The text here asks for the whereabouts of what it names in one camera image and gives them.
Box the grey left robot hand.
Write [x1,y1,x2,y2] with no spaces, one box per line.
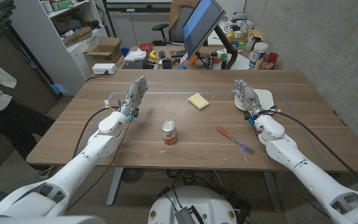
[118,75,149,118]

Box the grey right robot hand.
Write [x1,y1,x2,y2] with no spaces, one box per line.
[232,78,264,116]

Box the yellow sponge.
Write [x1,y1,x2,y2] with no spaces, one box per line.
[187,92,211,110]

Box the white plate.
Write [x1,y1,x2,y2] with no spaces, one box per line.
[234,88,275,111]

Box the red and silver soda can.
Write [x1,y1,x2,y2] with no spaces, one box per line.
[160,119,178,146]

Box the black laptop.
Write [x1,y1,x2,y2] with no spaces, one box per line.
[122,60,145,70]

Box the white power box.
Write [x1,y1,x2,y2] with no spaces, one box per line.
[91,63,118,75]

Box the white wipes canister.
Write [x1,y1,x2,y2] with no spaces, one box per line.
[248,42,269,70]

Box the open cardboard box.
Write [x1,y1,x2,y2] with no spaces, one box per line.
[83,36,124,65]

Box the wooden back desk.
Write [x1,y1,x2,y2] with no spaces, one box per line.
[118,45,251,70]

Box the white shelf unit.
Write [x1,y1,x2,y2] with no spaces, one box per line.
[9,0,110,96]

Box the grey office chair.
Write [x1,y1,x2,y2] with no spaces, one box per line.
[151,4,195,46]

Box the flat cardboard box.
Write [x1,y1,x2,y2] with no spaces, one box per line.
[61,26,93,47]

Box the black computer monitor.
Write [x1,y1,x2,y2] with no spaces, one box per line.
[182,0,226,60]

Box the grey table leg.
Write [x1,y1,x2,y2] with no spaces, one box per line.
[262,170,283,213]
[106,167,124,207]

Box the white robot torso base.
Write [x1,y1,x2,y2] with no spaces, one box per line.
[147,185,238,224]

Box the red-handled metal fork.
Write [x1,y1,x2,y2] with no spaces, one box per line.
[216,126,256,156]

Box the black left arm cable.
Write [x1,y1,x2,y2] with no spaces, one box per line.
[72,105,121,159]

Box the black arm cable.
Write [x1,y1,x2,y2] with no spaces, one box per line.
[72,105,121,159]
[272,110,358,195]

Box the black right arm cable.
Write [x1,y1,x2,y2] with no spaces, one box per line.
[272,110,358,195]

